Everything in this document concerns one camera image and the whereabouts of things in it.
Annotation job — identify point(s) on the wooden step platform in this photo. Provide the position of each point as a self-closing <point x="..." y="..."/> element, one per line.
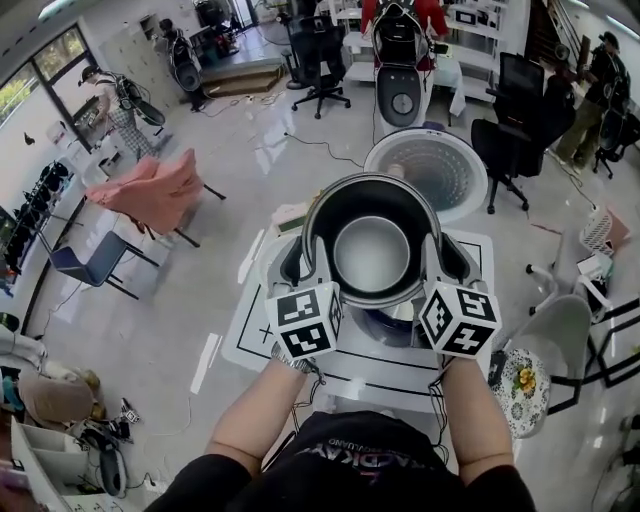
<point x="240" y="80"/>

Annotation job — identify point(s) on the person's black printed shirt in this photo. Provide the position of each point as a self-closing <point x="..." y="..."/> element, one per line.
<point x="350" y="475"/>

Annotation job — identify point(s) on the grey-green shell chair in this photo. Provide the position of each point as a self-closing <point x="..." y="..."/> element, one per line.
<point x="555" y="330"/>

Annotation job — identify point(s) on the silver wristwatch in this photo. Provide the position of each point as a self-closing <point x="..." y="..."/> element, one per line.
<point x="295" y="362"/>

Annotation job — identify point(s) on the navy blue rice cooker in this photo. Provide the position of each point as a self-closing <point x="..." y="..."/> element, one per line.
<point x="440" y="165"/>

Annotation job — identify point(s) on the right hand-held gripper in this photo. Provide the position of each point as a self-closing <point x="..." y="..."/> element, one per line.
<point x="460" y="320"/>

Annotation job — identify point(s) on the white open box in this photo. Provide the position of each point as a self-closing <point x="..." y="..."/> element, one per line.
<point x="592" y="267"/>

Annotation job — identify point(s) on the table with pale cloth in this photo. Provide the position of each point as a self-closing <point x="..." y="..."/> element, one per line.
<point x="447" y="80"/>

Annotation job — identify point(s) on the person's left forearm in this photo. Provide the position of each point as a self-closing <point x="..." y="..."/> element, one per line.
<point x="255" y="420"/>

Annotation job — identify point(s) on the person's right forearm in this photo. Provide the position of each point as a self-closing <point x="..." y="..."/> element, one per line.
<point x="475" y="420"/>

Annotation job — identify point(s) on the dark metal pot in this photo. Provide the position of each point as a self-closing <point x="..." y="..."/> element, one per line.
<point x="372" y="260"/>

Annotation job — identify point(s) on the navy blue chair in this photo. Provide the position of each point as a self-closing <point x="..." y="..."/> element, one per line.
<point x="85" y="262"/>

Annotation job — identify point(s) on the rack of black bags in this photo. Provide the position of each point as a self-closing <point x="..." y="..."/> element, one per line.
<point x="50" y="172"/>

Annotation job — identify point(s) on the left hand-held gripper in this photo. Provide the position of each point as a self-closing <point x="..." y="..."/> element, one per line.
<point x="305" y="320"/>

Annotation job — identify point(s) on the white perforated steamer tray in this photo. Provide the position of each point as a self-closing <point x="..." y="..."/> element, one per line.
<point x="274" y="270"/>

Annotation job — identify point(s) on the white perforated basket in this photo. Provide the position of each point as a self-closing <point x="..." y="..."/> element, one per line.
<point x="597" y="235"/>

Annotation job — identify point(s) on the black office chair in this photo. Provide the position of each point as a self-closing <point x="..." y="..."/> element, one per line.
<point x="520" y="140"/>
<point x="320" y="50"/>
<point x="617" y="145"/>

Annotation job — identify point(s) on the white open cabinet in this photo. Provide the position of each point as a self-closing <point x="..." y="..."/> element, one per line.
<point x="45" y="450"/>

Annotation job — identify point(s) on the small white digital clock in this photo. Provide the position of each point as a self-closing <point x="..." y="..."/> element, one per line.
<point x="289" y="220"/>

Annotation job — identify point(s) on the floral patterned round stool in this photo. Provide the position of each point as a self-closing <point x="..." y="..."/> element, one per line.
<point x="520" y="410"/>

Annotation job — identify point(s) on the chair with pink cloth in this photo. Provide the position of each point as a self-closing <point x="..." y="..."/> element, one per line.
<point x="155" y="195"/>

